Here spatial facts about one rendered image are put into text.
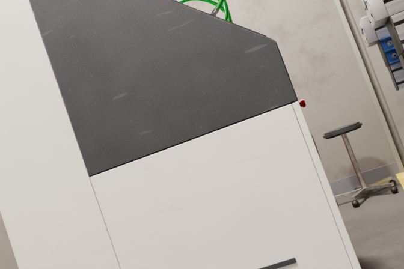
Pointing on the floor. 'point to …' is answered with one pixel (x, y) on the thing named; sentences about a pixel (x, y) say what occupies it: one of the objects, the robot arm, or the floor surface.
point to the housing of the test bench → (41, 152)
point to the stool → (357, 166)
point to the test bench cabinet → (228, 202)
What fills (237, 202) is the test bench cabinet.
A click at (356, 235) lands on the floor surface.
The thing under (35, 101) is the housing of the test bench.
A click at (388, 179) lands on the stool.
